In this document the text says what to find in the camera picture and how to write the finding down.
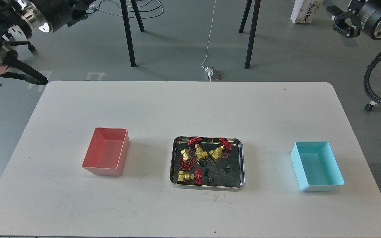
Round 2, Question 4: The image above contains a pink plastic box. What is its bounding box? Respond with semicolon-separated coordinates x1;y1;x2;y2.
82;128;130;176

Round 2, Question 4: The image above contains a metal tray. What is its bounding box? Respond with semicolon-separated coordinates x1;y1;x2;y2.
169;136;245;189

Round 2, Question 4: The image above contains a white cable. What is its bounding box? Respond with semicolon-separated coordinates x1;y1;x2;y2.
200;0;217;71

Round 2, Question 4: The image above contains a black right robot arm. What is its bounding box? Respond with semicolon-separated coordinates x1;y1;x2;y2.
326;0;381;40

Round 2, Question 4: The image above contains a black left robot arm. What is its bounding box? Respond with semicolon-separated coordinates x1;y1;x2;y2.
0;0;93;85

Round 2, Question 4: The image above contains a black table leg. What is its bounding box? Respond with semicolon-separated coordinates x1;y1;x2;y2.
245;0;261;69
131;0;145;32
239;0;253;33
120;0;136;67

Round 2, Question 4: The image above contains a blue plastic box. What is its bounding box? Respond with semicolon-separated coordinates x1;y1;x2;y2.
290;141;345;192

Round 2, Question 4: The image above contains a white power adapter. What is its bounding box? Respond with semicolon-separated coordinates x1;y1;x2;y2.
204;67;221;81

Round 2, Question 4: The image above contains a white cardboard box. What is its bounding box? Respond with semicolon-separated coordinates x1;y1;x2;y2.
290;0;323;24

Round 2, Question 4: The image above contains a brass valve red handle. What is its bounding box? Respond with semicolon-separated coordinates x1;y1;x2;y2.
179;149;195;171
177;168;203;186
188;137;209;163
209;138;232;164

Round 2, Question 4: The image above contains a floor cable bundle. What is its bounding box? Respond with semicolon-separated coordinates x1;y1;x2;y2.
90;0;164;19

